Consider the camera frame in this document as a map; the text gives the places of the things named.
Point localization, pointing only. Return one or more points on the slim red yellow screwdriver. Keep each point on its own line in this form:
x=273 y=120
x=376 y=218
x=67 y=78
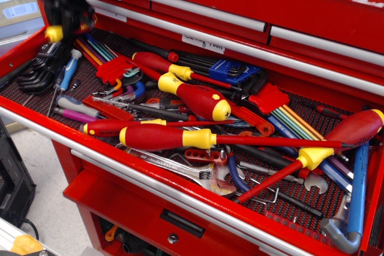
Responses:
x=54 y=34

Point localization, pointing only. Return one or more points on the blue white precision screwdriver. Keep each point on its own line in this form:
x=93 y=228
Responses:
x=63 y=80

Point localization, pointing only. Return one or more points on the black hex key set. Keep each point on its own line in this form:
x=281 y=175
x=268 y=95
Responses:
x=45 y=68

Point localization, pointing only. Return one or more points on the red holder coloured hex keys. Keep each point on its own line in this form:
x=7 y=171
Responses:
x=118 y=76

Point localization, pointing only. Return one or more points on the red screwdriver rear middle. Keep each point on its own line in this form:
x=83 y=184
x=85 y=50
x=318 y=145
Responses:
x=157 y=63

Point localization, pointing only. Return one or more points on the thin red screwdriver front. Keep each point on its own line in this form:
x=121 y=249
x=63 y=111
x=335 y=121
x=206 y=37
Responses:
x=112 y=127

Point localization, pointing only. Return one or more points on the white drawer label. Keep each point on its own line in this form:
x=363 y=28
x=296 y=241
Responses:
x=203 y=44

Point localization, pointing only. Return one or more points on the long red yellow screwdriver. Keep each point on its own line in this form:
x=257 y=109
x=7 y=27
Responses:
x=154 y=137

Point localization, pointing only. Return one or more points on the large stubby red screwdriver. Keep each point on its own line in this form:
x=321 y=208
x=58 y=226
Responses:
x=203 y=101

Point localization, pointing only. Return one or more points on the red tool chest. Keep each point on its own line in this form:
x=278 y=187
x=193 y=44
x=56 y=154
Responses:
x=240 y=13

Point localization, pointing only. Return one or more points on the black box on floor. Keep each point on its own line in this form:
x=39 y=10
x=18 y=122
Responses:
x=17 y=187

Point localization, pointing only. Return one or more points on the red bit holder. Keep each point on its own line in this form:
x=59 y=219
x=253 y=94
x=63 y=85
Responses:
x=206 y=156

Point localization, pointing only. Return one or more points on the blue holder hex key set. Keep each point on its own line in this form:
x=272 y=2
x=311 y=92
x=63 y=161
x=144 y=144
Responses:
x=248 y=78

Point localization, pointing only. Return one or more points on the red holder rainbow hex keys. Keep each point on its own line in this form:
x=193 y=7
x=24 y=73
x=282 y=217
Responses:
x=273 y=102

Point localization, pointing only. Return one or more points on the chrome adjustable wrench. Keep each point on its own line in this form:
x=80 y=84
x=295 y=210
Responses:
x=210 y=177

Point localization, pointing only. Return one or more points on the red flat tool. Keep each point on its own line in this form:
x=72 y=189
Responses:
x=263 y=126

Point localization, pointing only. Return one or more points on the yellow sponge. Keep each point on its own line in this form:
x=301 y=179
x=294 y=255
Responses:
x=26 y=244

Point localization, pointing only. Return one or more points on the open red drawer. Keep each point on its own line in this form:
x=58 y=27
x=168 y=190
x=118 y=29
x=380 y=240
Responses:
x=171 y=211

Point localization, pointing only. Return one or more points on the small red precision screwdriver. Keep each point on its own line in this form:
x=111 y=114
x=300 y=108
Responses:
x=326 y=111

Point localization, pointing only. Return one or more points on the open end steel spanner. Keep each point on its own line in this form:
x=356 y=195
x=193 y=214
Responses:
x=309 y=178

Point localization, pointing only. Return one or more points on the red screwdriver right side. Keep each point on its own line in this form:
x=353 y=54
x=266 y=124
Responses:
x=356 y=130

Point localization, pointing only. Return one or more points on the red bit strip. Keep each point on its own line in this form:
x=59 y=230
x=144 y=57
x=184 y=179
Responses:
x=299 y=228

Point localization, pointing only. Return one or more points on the large blue hex key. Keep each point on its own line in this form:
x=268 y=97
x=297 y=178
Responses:
x=359 y=186

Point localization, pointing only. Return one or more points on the large grey hex key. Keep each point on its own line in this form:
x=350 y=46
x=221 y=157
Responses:
x=345 y=236

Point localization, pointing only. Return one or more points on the black red handled screwdriver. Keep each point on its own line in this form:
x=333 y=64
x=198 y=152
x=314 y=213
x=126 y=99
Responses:
x=166 y=54

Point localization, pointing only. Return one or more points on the grey blue handled screwdriver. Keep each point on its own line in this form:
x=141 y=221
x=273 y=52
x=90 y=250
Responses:
x=67 y=102

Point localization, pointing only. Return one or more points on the purple handled tool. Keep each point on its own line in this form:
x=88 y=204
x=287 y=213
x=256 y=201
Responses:
x=76 y=116

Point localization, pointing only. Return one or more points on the blue handled pliers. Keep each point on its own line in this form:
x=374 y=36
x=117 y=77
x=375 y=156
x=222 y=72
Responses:
x=231 y=163

